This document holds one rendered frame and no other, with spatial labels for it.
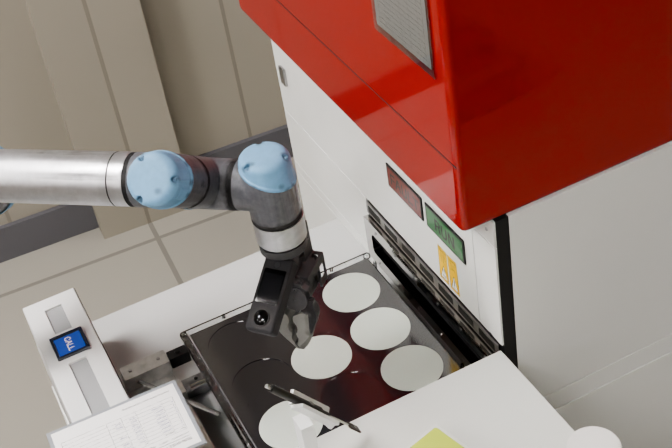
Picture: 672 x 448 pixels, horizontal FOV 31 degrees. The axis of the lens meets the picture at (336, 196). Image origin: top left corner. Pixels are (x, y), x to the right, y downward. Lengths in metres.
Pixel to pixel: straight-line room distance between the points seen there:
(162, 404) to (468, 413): 0.47
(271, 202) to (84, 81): 1.93
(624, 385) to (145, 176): 0.94
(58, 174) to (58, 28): 1.83
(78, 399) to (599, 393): 0.85
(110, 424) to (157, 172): 0.48
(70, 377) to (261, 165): 0.54
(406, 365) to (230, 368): 0.29
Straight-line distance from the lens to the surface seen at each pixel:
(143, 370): 2.05
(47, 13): 3.45
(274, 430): 1.91
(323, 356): 2.00
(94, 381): 1.99
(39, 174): 1.68
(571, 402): 2.06
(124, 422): 1.89
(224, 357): 2.04
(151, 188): 1.58
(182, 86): 3.76
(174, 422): 1.86
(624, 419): 2.18
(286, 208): 1.70
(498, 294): 1.80
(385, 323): 2.04
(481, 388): 1.83
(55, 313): 2.14
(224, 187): 1.70
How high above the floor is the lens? 2.31
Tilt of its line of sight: 37 degrees down
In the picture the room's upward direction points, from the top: 10 degrees counter-clockwise
